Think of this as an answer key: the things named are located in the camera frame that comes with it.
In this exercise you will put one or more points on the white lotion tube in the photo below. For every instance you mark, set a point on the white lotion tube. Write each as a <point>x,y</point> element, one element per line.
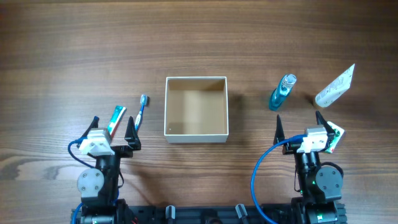
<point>335,89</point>

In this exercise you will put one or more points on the white cardboard open box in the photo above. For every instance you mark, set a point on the white cardboard open box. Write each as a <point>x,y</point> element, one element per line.
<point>196,110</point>

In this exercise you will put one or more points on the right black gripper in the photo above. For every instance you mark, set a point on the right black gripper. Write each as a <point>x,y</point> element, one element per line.
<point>292,147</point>

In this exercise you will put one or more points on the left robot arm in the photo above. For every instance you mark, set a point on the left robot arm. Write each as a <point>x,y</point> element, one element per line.
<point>99,183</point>

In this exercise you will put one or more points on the blue white toothbrush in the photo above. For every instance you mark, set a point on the blue white toothbrush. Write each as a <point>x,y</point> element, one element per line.
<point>144,102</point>

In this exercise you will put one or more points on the blue mouthwash bottle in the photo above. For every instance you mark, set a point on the blue mouthwash bottle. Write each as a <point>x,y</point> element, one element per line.
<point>282,91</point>

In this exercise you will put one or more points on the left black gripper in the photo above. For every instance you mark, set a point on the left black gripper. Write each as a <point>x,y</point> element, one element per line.
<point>121,149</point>

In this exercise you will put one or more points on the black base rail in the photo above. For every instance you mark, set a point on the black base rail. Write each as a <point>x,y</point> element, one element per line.
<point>211,214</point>

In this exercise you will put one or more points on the teal red toothpaste tube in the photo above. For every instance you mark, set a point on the teal red toothpaste tube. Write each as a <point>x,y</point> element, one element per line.
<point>115,119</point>

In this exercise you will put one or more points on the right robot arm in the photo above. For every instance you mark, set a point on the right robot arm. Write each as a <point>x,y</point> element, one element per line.
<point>320,183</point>

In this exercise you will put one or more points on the green soap box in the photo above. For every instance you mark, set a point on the green soap box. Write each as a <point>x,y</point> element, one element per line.
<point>339,133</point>

